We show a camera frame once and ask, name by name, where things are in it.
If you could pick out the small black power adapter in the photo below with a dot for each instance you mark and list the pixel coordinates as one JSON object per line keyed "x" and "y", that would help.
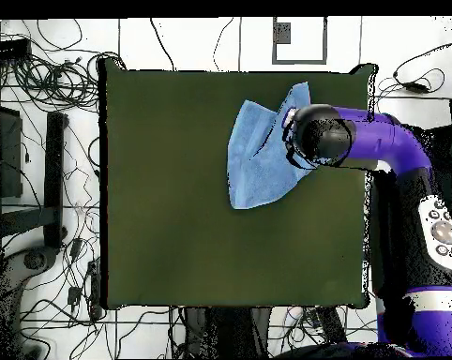
{"x": 74, "y": 295}

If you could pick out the flat black box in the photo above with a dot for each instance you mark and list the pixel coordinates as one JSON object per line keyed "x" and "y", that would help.
{"x": 8, "y": 48}

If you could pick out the grey square floor marker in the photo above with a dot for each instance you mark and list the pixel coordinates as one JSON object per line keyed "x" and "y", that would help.
{"x": 282, "y": 33}

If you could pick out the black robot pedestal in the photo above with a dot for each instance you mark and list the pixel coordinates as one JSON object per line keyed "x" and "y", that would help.
{"x": 229, "y": 330}

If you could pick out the black metal frame bar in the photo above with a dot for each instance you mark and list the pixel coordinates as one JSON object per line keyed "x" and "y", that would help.
{"x": 55, "y": 168}

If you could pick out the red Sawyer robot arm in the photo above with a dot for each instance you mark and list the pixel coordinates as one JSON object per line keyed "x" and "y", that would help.
{"x": 379, "y": 138}

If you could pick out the tan terry towel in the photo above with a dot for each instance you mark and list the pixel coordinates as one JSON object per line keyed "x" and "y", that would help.
{"x": 256, "y": 172}

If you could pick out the dark green table cloth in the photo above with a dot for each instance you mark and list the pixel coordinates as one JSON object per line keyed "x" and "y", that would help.
{"x": 154, "y": 187}

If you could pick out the long black power strip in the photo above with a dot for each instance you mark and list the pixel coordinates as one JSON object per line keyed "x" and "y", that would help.
{"x": 95, "y": 285}

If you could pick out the black oblong floor box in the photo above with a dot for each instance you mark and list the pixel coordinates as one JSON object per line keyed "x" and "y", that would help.
{"x": 329, "y": 322}

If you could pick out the large black box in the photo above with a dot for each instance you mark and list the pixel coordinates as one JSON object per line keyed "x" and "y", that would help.
{"x": 8, "y": 150}

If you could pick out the office chair base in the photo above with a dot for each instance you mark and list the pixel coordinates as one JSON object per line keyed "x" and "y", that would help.
{"x": 34, "y": 260}

